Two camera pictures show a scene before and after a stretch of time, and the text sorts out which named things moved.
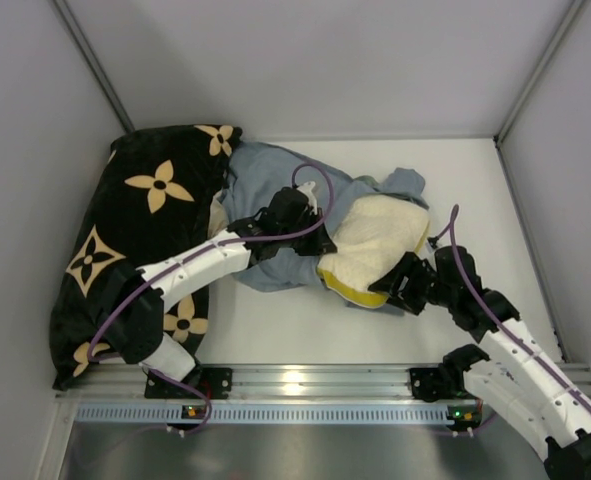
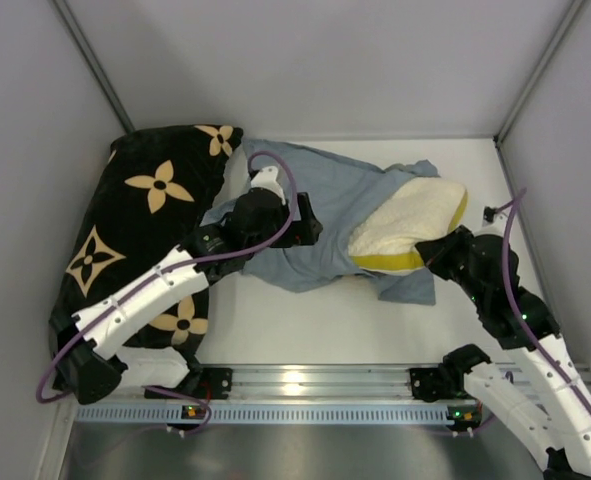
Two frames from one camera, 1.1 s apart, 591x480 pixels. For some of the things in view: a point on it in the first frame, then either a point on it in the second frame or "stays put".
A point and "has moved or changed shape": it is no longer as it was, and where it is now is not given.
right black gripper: (407, 282) to (435, 251)
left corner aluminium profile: (67, 15) stays put
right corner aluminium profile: (574, 11) stays put
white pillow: (372, 237) has moved or changed shape
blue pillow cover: (257, 171) has moved or changed shape
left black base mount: (215, 382) stays put
